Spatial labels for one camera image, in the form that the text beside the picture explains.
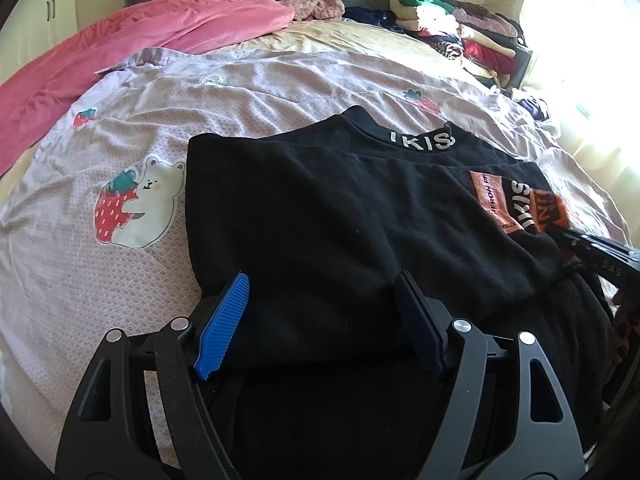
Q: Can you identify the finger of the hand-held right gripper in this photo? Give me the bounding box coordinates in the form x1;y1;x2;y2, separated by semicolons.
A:
548;225;640;262

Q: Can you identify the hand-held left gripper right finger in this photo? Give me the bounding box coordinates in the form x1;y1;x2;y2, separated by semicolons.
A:
392;270;586;480

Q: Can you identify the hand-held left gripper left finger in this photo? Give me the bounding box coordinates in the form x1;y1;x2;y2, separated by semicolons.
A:
55;271;251;480

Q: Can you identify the black sweater with orange cuffs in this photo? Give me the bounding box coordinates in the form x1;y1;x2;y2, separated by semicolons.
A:
185;105;623;480

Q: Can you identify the pile of folded clothes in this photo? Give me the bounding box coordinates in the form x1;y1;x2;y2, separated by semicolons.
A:
389;0;526;86

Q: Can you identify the lilac printed blanket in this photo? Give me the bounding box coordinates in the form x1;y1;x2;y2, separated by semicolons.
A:
0;45;631;461

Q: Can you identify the white curtain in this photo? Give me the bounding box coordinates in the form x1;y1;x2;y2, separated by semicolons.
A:
520;0;640;186

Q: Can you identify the dark bedside cabinet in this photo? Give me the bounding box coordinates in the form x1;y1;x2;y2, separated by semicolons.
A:
510;42;534;86

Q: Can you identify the pink blanket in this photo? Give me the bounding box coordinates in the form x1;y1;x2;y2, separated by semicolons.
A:
0;0;296;176

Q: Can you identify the dark blue garment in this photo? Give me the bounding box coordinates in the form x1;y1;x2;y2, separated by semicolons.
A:
345;6;401;31

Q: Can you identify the pink fuzzy garment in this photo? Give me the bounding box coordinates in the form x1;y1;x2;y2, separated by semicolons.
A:
286;0;347;23

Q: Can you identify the white wardrobe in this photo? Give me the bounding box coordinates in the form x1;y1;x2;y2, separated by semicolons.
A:
0;0;78;86

